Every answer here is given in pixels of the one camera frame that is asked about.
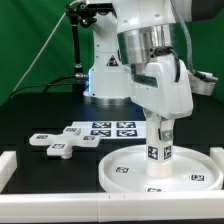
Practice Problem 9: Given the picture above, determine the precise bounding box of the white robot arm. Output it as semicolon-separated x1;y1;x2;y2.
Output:
84;0;224;142

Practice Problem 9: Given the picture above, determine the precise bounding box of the white fiducial marker sheet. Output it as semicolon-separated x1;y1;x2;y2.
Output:
72;121;146;139

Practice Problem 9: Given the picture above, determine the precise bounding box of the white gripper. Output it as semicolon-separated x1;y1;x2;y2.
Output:
129;55;193;141

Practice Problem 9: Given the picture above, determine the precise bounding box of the white cable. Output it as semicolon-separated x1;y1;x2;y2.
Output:
12;0;88;93

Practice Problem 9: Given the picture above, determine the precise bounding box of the white left border rail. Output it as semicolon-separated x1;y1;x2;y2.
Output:
0;151;17;193

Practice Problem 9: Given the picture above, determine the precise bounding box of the overhead camera on stand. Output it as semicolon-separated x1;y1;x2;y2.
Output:
78;0;113;14

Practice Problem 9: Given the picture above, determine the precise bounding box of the black cable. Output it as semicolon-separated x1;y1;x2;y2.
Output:
9;75;88;100

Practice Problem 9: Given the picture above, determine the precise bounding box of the white front border rail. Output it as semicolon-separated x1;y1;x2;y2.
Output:
0;190;224;223

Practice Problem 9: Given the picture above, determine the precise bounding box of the white round table top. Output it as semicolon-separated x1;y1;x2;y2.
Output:
98;145;223;193

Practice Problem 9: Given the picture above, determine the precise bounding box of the black camera stand pole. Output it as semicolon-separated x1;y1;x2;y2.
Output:
65;5;86;95

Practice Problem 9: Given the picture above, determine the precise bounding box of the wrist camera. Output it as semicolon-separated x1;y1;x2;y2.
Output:
188;71;218;96

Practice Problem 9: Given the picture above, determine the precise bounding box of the white cross-shaped table base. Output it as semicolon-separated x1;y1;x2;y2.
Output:
29;126;100;159

